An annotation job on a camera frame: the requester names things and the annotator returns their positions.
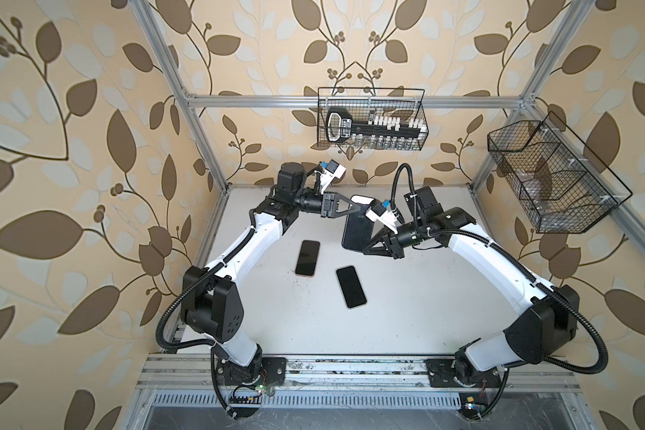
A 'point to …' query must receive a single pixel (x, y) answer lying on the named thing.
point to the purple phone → (358, 228)
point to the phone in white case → (350, 286)
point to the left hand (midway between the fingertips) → (360, 209)
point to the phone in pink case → (307, 258)
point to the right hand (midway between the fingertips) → (366, 252)
